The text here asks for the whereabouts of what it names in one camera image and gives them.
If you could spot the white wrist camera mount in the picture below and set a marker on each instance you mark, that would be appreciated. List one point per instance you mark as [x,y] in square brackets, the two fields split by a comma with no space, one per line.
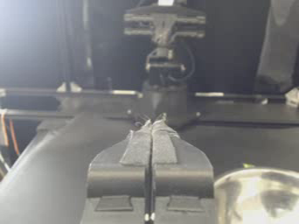
[165,2]

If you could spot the steel bowl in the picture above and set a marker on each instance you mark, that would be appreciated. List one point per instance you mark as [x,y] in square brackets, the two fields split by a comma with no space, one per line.
[252,198]

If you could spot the green candy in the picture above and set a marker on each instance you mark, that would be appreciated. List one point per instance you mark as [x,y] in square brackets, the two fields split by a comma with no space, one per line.
[248,165]

